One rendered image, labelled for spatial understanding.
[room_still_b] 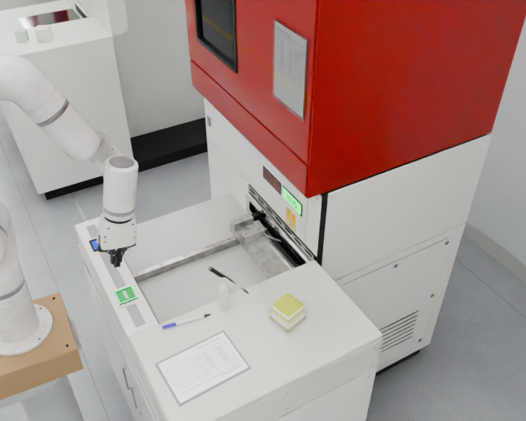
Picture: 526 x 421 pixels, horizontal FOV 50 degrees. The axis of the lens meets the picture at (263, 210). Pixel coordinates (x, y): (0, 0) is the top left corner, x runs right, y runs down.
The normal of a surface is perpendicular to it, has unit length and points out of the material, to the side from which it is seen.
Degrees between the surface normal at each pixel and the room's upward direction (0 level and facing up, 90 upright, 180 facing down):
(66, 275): 0
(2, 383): 90
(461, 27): 90
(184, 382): 0
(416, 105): 90
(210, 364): 0
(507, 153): 90
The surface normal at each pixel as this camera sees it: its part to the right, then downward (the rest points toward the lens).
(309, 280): 0.00, -0.77
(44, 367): 0.44, 0.57
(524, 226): -0.87, 0.31
